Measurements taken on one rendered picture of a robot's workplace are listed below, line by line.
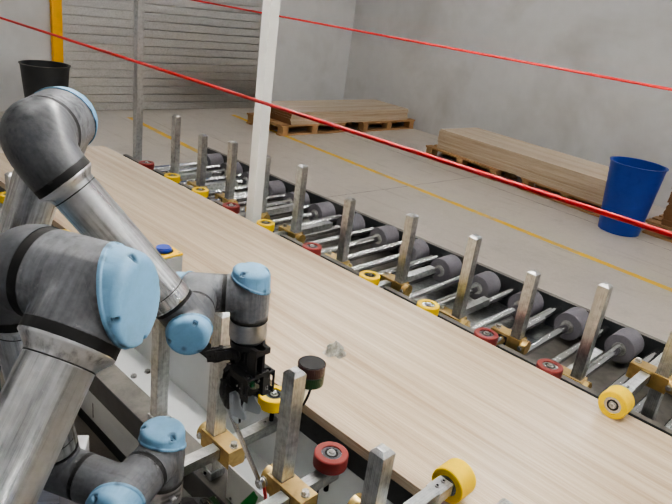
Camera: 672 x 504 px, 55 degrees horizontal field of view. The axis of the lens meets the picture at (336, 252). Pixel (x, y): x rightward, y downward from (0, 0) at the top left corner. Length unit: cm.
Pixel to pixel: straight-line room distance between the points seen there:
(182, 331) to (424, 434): 77
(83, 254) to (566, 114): 853
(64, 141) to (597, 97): 818
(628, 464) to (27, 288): 144
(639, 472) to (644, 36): 730
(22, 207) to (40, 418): 54
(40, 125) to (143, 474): 55
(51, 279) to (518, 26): 900
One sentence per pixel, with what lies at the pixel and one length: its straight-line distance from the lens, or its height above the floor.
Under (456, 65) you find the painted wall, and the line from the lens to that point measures 1012.
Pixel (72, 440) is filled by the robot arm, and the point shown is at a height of 120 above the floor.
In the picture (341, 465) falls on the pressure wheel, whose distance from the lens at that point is 152.
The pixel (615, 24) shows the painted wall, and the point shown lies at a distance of 889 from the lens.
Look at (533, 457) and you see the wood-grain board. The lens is 170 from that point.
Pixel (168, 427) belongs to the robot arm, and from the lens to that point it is 113.
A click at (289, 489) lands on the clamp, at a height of 87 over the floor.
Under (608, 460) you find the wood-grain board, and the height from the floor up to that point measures 90.
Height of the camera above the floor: 188
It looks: 22 degrees down
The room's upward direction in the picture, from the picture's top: 8 degrees clockwise
